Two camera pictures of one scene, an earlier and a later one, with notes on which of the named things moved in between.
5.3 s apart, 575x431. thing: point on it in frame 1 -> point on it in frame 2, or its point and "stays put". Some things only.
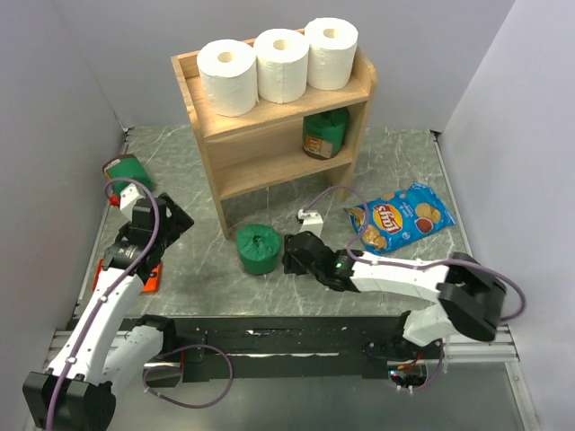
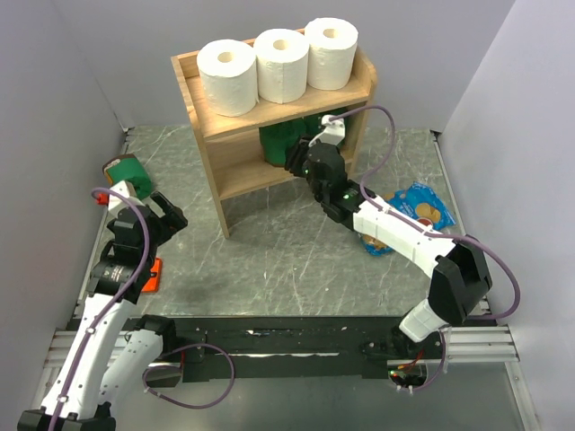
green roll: [323, 134] stays put
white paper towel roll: [282, 65] stays put
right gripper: [289, 261] -> [298, 153]
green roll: [258, 245] -> [278, 140]
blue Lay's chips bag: [402, 216] stays put
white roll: [228, 70] stays put
